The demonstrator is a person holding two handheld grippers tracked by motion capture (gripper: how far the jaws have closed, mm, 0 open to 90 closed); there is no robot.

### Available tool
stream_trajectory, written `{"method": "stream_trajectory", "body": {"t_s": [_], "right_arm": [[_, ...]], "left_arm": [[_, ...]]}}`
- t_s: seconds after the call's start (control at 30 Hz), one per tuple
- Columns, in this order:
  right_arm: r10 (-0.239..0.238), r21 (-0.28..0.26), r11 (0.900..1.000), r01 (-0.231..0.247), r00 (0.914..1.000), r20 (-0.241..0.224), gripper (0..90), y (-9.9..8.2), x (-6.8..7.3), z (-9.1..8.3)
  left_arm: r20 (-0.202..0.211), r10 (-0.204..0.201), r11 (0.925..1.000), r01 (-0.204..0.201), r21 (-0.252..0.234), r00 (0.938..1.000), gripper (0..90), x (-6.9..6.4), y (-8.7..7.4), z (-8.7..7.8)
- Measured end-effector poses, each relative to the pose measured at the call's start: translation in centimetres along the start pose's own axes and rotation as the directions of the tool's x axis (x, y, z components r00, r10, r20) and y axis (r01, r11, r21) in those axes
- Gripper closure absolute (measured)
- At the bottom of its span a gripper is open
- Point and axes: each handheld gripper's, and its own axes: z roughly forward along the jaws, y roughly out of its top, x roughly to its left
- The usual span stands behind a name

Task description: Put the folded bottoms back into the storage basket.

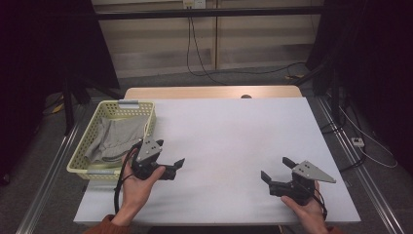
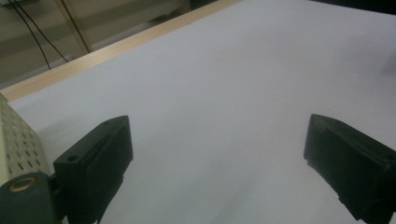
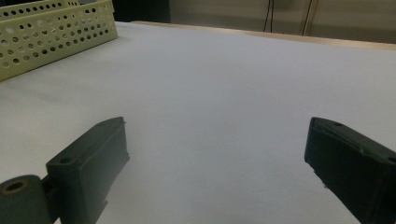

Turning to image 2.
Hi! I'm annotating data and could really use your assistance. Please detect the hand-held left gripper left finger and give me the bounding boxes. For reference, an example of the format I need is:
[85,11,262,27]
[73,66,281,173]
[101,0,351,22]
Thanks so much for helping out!
[53,115,134,224]

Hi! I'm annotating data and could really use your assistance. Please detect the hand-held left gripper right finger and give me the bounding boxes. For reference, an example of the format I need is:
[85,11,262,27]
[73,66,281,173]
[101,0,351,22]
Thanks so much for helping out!
[303,113,396,224]

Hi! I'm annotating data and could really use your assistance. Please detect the yellow plastic basket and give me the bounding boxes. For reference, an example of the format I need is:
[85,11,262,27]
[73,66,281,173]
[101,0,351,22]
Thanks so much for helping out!
[0,92,51,188]

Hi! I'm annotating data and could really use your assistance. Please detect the wooden table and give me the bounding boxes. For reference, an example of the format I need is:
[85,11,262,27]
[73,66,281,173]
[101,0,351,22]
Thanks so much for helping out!
[0,0,245,103]

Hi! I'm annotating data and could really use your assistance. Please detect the short black wall cable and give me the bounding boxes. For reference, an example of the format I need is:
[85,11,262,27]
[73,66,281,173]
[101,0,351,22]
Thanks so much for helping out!
[13,0,69,63]

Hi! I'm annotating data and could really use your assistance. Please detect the long black wall cable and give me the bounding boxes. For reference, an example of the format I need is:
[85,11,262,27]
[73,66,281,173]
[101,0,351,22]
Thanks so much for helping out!
[7,0,52,71]

